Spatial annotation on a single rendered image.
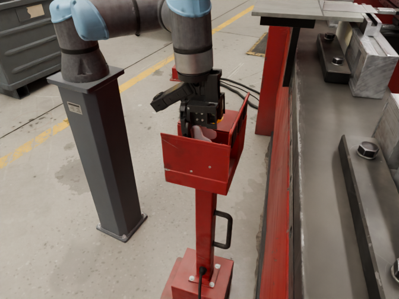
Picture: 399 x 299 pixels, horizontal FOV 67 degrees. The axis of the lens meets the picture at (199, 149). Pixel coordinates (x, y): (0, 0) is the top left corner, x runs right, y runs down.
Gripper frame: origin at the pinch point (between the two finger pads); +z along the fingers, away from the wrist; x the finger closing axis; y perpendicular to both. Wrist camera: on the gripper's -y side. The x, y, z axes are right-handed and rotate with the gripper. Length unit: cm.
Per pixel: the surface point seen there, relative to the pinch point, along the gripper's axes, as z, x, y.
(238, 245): 75, 29, 5
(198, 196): 18.6, 2.3, -1.2
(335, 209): -10.9, -22.6, 29.2
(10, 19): 2, 126, -190
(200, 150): -3.4, -4.8, 3.6
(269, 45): 14, 121, 2
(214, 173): 2.5, -4.8, 6.5
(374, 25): -22, 26, 37
